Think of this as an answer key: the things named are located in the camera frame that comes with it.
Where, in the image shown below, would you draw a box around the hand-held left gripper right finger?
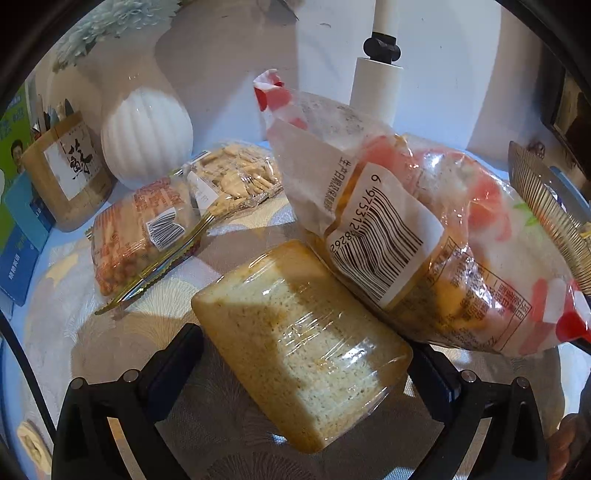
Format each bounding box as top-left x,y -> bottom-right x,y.
406,344 -> 561,480

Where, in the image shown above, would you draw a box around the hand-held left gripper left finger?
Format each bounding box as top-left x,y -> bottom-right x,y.
51,323 -> 218,480

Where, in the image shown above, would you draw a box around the cake slice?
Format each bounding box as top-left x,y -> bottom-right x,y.
191,239 -> 414,454

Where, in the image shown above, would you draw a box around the person's right hand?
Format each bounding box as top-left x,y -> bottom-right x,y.
549,413 -> 591,480

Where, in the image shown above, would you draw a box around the patterned cloth mat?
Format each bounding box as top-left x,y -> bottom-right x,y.
23,198 -> 564,480

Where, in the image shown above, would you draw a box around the orange biscuit stick packet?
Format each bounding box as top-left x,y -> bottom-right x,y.
88,175 -> 215,317

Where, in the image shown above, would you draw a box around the red white snack bag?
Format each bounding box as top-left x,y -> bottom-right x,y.
253,69 -> 591,356

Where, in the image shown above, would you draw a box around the small cracker packet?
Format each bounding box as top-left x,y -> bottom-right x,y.
185,143 -> 283,217

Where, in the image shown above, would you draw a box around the ribbed golden dish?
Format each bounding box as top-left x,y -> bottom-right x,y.
508,141 -> 591,296

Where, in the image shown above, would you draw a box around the small blue card box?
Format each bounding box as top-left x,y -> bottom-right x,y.
4,173 -> 52,247

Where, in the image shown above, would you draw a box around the wooden pen holder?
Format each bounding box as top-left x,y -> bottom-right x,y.
21,111 -> 116,232

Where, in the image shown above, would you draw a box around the white ribbed vase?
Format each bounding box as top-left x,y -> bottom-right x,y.
100,51 -> 195,190

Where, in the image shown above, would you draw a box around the green study book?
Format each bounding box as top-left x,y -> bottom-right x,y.
0,85 -> 42,305

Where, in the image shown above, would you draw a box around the white desk lamp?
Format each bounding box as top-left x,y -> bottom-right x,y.
348,0 -> 404,123

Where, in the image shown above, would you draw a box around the artificial blue flower bouquet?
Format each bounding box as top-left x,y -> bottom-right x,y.
51,0 -> 185,75

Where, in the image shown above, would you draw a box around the black cable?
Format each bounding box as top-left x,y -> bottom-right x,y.
0,309 -> 56,444

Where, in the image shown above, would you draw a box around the dark picture frame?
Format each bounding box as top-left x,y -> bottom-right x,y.
540,44 -> 591,144

